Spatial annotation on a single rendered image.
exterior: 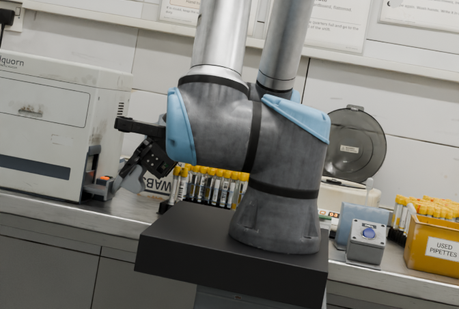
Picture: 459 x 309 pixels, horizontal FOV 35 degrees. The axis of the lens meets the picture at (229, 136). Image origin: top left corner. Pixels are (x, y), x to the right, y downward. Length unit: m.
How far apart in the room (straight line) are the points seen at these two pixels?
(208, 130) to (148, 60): 1.12
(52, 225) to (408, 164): 1.05
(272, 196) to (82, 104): 0.59
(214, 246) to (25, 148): 0.65
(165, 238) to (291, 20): 0.49
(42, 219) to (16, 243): 0.79
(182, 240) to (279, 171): 0.18
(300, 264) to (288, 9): 0.49
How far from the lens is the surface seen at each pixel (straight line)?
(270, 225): 1.13
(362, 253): 1.50
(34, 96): 1.62
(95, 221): 1.54
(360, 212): 1.62
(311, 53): 2.10
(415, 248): 1.57
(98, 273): 2.29
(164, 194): 1.84
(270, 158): 1.12
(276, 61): 1.39
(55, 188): 1.61
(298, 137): 1.12
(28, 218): 1.63
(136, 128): 1.57
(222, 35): 1.17
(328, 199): 1.78
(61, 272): 2.33
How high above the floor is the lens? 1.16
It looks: 3 degrees down
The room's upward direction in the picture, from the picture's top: 10 degrees clockwise
